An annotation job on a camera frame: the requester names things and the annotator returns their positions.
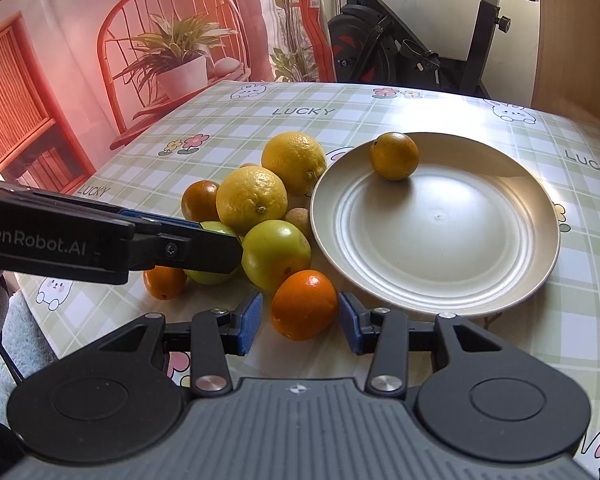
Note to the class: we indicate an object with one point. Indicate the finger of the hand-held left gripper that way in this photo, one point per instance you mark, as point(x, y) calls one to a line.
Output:
point(165, 220)
point(195, 252)

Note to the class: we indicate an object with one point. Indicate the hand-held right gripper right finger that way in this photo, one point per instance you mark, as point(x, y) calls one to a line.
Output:
point(348, 321)

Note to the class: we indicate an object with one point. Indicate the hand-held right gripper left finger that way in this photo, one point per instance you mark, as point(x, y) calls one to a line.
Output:
point(249, 322)

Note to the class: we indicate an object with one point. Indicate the green round fruit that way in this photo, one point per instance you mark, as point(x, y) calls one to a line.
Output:
point(205, 277)
point(275, 255)

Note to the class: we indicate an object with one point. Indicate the bright orange tangerine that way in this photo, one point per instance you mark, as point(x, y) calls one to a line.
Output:
point(165, 282)
point(304, 305)

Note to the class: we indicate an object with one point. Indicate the yellow lemon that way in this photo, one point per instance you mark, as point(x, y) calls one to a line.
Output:
point(250, 200)
point(292, 160)

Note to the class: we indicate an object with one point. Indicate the beige round plate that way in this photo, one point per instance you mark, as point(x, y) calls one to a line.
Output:
point(430, 240)

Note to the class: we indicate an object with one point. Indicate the dark orange tangerine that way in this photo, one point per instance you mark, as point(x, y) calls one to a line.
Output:
point(394, 156)
point(199, 201)

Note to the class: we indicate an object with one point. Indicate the light blue rug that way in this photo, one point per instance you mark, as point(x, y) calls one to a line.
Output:
point(25, 330)

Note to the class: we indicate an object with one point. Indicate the small brown longan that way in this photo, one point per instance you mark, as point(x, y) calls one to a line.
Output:
point(249, 165)
point(298, 221)

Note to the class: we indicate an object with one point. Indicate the green checkered tablecloth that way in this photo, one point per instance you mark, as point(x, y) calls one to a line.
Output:
point(555, 310)

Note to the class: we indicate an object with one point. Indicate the black exercise bike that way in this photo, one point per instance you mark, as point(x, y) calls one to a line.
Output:
point(380, 40)

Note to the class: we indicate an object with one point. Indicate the wooden panel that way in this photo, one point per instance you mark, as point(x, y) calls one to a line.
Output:
point(580, 35)

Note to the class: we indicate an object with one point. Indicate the wall poster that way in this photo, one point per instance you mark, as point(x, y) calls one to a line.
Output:
point(80, 35)

